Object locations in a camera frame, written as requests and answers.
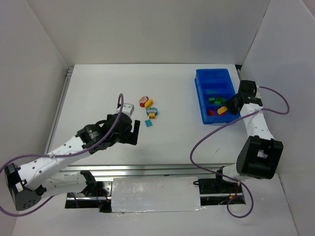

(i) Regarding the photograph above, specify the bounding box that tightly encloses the small light blue lego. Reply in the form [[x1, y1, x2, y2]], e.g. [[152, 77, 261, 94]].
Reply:
[[145, 119, 153, 127]]

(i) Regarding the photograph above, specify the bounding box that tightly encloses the yellow lego brick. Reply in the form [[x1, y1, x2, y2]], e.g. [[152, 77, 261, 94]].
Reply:
[[217, 106, 227, 116], [145, 99, 153, 109]]

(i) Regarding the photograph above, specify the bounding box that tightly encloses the red arch lego brick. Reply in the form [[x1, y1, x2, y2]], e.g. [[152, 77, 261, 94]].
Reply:
[[207, 109, 216, 116]]

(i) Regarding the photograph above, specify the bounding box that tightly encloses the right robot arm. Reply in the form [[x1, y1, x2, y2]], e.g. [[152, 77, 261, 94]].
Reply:
[[216, 80, 284, 184]]

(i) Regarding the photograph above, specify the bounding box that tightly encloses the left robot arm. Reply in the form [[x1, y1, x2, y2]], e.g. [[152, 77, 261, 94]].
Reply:
[[4, 114, 140, 211]]

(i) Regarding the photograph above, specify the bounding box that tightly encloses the teal printed round lego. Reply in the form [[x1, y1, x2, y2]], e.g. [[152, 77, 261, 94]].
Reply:
[[146, 107, 158, 116]]

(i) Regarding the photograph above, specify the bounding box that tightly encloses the red flower lego piece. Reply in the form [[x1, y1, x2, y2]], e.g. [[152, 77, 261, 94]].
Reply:
[[139, 96, 149, 107]]

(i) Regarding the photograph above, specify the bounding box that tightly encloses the blue divided plastic bin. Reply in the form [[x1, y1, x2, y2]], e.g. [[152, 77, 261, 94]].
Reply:
[[194, 68, 240, 124]]

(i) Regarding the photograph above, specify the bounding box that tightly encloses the white foil tape panel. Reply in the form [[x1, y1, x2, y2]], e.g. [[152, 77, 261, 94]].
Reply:
[[111, 177, 202, 213]]

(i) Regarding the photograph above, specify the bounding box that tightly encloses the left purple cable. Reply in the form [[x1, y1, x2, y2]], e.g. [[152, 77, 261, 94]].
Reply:
[[0, 93, 124, 217]]

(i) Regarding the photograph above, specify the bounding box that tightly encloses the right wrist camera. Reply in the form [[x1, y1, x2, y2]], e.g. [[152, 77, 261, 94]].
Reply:
[[255, 86, 262, 99]]

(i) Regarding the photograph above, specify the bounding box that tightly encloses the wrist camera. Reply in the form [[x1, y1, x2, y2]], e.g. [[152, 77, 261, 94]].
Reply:
[[255, 86, 262, 99], [122, 103, 134, 117]]

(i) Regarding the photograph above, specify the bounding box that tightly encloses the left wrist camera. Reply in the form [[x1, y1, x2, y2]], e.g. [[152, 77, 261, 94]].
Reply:
[[122, 103, 134, 117]]

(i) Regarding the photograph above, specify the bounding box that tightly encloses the aluminium front rail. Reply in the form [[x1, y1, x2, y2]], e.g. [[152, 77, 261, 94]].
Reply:
[[56, 162, 269, 178]]

